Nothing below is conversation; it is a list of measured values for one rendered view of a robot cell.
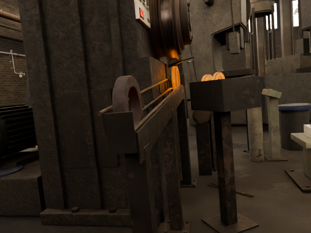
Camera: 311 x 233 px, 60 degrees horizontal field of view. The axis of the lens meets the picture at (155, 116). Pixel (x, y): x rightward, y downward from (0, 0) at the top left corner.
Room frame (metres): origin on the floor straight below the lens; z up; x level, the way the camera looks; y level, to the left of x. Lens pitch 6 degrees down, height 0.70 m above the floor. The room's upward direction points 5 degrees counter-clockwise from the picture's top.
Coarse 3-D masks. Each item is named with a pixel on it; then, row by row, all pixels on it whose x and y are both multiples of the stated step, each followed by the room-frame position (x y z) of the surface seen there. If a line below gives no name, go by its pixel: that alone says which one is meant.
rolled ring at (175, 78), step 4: (172, 68) 1.78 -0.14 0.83; (176, 68) 1.78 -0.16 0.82; (172, 72) 1.76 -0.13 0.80; (176, 72) 1.77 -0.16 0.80; (172, 76) 1.75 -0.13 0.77; (176, 76) 1.75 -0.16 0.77; (172, 80) 1.74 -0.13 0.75; (176, 80) 1.74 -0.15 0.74; (172, 84) 1.75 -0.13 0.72; (176, 84) 1.74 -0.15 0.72
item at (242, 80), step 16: (208, 80) 1.21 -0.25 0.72; (224, 80) 1.12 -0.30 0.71; (240, 80) 1.15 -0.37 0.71; (256, 80) 1.19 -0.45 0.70; (192, 96) 1.34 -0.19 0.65; (208, 96) 1.21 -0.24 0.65; (224, 96) 1.12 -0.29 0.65; (240, 96) 1.15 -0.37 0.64; (256, 96) 1.19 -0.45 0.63; (224, 112) 1.27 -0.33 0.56; (224, 128) 1.27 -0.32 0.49; (224, 144) 1.26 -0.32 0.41; (224, 160) 1.26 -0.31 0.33; (224, 176) 1.26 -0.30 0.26; (224, 192) 1.27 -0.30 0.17; (224, 208) 1.28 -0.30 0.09; (208, 224) 1.29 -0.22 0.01; (224, 224) 1.28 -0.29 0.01; (240, 224) 1.26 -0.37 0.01; (256, 224) 1.25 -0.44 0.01
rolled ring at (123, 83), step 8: (120, 80) 0.72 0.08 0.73; (128, 80) 0.73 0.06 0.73; (136, 80) 0.81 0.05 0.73; (120, 88) 0.70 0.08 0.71; (128, 88) 0.72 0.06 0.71; (136, 88) 0.80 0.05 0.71; (112, 96) 0.69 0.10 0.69; (120, 96) 0.69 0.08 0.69; (128, 96) 0.82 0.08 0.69; (136, 96) 0.82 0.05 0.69; (112, 104) 0.69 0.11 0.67; (120, 104) 0.68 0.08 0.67; (136, 104) 0.83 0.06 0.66; (136, 112) 0.82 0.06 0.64; (136, 120) 0.81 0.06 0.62
